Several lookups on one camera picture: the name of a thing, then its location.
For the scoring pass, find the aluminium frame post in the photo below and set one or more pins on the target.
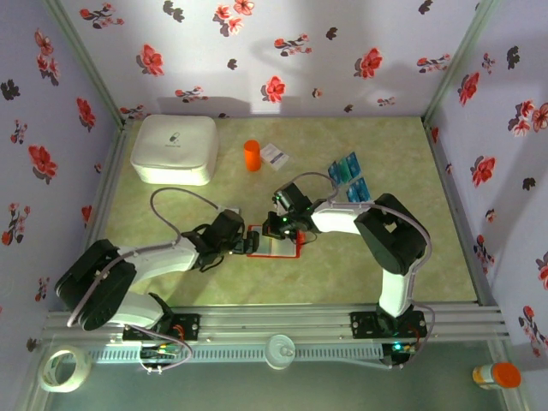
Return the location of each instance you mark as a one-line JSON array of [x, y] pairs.
[[85, 64], [457, 64]]

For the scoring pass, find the white paper packet blue print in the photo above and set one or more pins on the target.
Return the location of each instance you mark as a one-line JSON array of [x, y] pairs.
[[274, 156]]

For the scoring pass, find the orange pill bottle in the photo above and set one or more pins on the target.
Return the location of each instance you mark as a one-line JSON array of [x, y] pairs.
[[252, 156]]

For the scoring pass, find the orange-capped yellow bottle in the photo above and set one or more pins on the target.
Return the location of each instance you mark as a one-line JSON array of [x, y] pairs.
[[505, 376]]

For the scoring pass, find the white zip case pill print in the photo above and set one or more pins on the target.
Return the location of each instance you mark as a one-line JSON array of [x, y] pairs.
[[171, 145]]

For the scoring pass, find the red card holder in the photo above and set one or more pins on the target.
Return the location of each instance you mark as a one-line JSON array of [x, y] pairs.
[[282, 251]]

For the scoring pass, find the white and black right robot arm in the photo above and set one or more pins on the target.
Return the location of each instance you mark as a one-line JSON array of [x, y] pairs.
[[338, 218]]

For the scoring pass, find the clear tape roll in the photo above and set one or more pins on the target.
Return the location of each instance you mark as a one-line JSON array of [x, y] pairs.
[[84, 369]]

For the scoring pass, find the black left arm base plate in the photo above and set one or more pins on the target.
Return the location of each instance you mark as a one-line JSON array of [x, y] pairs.
[[188, 325]]

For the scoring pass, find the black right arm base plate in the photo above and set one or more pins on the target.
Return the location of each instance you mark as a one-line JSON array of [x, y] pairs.
[[364, 325]]

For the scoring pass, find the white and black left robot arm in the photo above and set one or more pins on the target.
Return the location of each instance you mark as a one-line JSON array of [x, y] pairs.
[[162, 259]]

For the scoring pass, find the aluminium table side rail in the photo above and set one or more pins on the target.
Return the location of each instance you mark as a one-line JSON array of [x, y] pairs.
[[450, 192], [109, 180]]

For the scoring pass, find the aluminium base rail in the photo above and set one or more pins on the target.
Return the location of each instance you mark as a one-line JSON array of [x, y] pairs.
[[274, 321]]

